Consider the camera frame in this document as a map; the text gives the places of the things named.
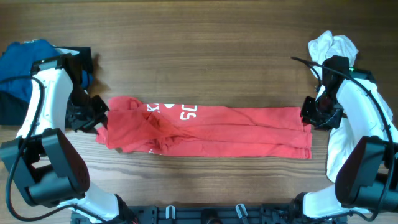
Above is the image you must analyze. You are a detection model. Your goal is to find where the red t-shirt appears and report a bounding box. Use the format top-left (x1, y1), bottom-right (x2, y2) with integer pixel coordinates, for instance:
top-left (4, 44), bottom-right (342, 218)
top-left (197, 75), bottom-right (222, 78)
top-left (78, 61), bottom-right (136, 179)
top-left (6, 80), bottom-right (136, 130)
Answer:
top-left (96, 96), bottom-right (312, 159)

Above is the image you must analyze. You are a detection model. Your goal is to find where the blue folded shirt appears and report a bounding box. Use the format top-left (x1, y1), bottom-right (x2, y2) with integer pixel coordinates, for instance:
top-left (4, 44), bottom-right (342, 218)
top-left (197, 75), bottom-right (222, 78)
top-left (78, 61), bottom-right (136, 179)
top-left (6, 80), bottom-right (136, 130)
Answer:
top-left (1, 39), bottom-right (93, 89)

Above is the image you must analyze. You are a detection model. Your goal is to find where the black folded shirt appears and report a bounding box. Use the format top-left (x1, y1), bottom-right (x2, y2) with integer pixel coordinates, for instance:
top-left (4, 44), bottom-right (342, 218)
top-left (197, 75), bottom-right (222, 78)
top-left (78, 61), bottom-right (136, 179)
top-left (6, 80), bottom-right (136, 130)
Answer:
top-left (0, 46), bottom-right (94, 127)

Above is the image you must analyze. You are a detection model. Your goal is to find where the white folded cloth under blue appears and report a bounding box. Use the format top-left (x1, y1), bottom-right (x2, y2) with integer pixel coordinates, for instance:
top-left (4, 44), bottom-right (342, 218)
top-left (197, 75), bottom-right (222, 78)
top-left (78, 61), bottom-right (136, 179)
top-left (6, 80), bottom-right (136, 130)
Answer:
top-left (24, 39), bottom-right (80, 55)

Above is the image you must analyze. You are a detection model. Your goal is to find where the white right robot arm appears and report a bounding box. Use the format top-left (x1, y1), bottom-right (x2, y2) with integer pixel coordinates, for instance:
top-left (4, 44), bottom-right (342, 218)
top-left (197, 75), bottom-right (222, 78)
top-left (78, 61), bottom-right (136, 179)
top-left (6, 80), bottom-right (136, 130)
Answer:
top-left (290, 66), bottom-right (397, 222)

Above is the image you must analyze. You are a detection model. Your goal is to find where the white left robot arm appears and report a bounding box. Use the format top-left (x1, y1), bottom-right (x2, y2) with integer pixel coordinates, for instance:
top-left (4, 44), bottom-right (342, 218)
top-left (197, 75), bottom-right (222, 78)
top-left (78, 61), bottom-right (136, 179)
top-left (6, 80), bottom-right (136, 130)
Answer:
top-left (1, 52), bottom-right (137, 223)

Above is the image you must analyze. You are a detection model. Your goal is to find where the white crumpled shirt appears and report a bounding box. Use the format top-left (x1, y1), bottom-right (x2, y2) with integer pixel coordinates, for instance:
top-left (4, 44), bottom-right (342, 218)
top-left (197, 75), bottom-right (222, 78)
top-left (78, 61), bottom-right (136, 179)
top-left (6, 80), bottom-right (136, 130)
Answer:
top-left (308, 31), bottom-right (397, 182)

